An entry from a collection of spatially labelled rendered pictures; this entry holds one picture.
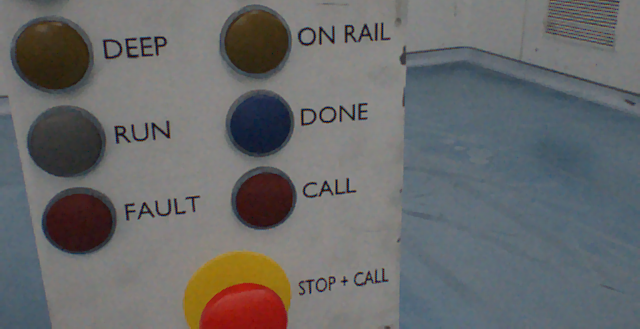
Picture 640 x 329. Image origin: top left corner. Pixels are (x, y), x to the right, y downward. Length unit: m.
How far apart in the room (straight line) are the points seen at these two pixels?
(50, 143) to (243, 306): 0.11
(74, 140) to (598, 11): 3.87
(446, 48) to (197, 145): 4.67
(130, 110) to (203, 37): 0.04
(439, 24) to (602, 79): 1.35
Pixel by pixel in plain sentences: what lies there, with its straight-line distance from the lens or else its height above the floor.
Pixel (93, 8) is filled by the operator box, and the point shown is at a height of 1.01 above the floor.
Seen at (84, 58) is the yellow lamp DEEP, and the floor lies 0.99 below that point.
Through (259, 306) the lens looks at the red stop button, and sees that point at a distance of 0.29.
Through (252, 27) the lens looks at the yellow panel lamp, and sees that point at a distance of 0.26.
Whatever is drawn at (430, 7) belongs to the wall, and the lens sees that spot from 4.80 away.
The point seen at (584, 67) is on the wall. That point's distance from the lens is 4.16.
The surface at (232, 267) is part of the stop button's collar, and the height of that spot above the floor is 0.89.
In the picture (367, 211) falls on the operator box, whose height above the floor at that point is 0.91.
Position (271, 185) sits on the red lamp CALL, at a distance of 0.28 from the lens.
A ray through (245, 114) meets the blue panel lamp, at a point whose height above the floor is 0.97.
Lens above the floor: 1.04
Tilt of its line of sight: 20 degrees down
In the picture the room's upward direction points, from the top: 1 degrees counter-clockwise
